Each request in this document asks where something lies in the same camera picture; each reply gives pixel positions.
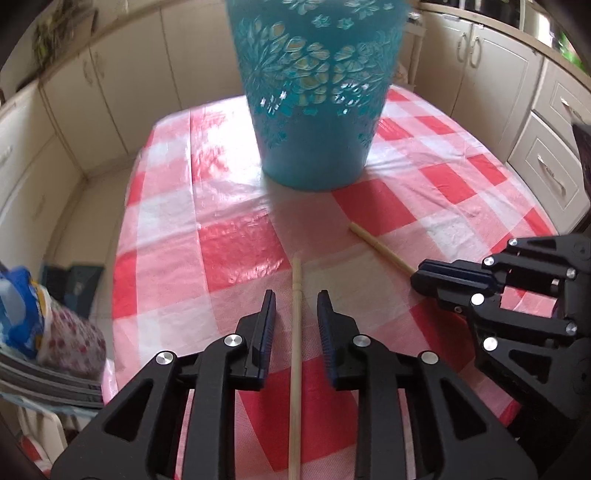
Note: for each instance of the dark cloth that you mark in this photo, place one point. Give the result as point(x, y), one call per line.
point(584, 152)

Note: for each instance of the red white checked tablecloth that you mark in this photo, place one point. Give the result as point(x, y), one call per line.
point(231, 244)

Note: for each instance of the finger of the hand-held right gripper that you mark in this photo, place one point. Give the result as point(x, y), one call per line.
point(443, 293)
point(455, 271)

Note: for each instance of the blue white plastic bag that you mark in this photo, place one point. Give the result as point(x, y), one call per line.
point(18, 314)

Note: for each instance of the dark plastic crate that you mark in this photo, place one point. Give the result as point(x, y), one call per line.
point(76, 286)

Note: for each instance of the floral cloth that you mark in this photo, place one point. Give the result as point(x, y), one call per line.
point(74, 341)

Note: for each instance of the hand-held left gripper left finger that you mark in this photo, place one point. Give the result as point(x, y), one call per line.
point(265, 337)

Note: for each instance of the teal perforated plastic basket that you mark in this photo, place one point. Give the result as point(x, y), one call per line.
point(314, 157)

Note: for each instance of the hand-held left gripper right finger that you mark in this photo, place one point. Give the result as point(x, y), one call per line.
point(327, 337)

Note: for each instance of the cream base cabinet row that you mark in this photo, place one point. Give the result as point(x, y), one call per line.
point(115, 101)

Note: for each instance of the wooden chopstick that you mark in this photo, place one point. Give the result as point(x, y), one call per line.
point(295, 369)
point(378, 244)

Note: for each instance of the cream two-door cabinet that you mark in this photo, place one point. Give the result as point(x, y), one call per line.
point(485, 78)

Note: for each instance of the striped mat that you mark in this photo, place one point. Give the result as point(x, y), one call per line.
point(46, 385)

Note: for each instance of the cream drawer unit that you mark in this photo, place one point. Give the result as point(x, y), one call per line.
point(554, 157)

